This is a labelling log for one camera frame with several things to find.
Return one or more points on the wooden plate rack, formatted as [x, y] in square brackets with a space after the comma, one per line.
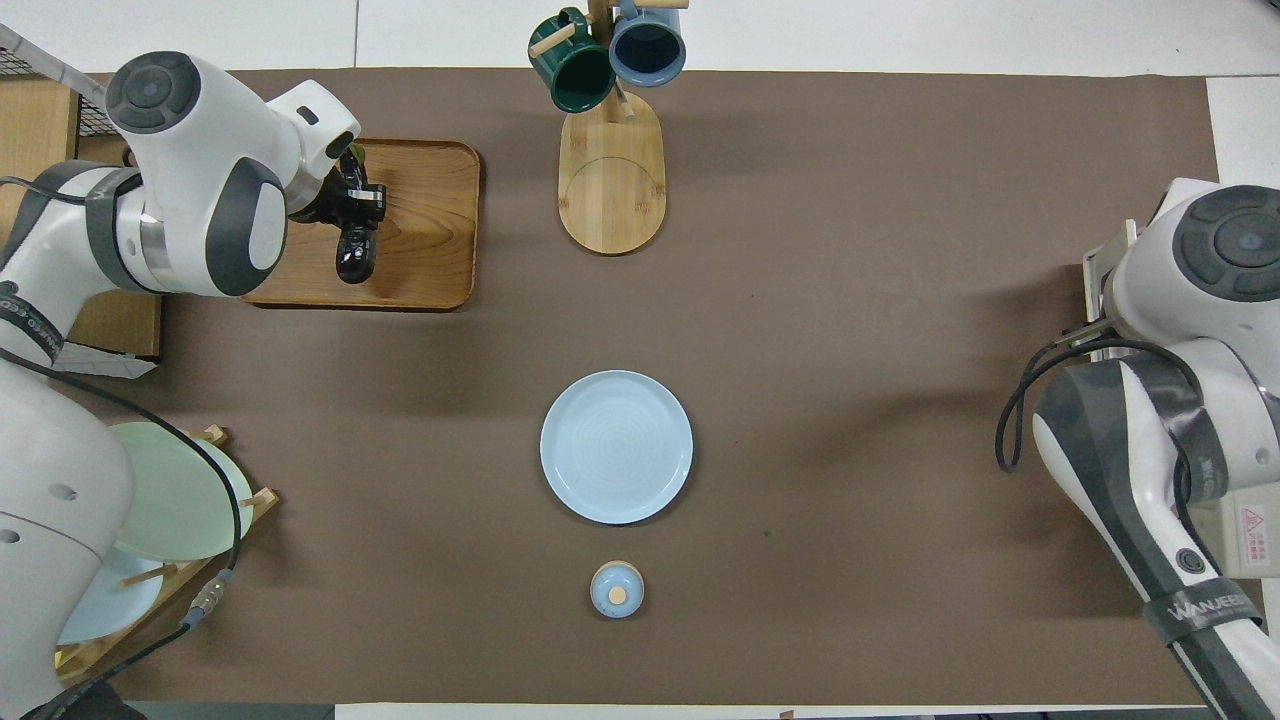
[190, 580]

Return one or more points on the brown table mat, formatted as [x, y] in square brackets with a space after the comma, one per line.
[800, 300]

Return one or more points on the blue mug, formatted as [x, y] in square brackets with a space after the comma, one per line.
[648, 50]

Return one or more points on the wooden serving tray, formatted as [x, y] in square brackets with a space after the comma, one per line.
[430, 230]

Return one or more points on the cream toaster oven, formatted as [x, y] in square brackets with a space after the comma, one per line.
[1105, 270]

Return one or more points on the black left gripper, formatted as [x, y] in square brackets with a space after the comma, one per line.
[320, 200]

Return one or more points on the light blue serving plate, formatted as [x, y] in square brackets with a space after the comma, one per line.
[615, 450]

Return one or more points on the dark green mug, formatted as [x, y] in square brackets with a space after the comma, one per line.
[580, 85]

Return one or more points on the dark purple eggplant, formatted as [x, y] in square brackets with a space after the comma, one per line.
[357, 260]

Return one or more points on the wooden mug tree stand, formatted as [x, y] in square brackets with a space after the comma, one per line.
[612, 190]

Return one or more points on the pale green plate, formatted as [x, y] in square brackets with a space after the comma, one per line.
[180, 500]

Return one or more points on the light blue racked plate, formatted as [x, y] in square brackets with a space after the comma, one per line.
[110, 605]

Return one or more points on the small blue lidded jar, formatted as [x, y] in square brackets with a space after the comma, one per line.
[617, 590]

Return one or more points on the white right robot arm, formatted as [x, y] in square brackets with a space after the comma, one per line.
[1150, 480]

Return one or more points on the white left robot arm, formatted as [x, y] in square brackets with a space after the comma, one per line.
[200, 150]

